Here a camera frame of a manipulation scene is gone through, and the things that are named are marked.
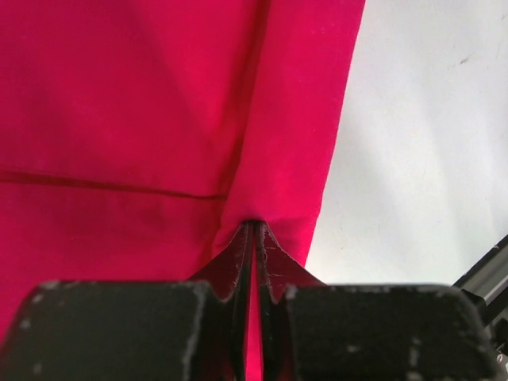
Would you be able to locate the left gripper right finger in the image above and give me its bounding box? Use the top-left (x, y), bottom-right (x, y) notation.
top-left (254, 222), bottom-right (498, 380)

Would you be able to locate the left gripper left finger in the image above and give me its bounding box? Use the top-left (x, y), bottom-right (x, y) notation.
top-left (1, 221), bottom-right (254, 380)

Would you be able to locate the red t-shirt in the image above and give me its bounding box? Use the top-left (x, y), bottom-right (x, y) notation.
top-left (1, 1), bottom-right (365, 380)

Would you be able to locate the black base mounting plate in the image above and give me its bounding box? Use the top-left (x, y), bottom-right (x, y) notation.
top-left (453, 237), bottom-right (507, 352)

